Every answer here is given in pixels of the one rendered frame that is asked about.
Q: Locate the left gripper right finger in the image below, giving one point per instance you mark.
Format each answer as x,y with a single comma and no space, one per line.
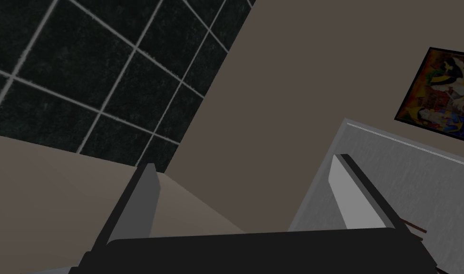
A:
359,198

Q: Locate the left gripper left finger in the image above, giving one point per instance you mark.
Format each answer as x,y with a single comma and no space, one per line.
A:
137,205

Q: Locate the thin brown stick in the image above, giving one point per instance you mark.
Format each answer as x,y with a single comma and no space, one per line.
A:
414,226

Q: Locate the colourful framed wall picture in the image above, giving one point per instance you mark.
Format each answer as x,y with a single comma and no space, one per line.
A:
441,91

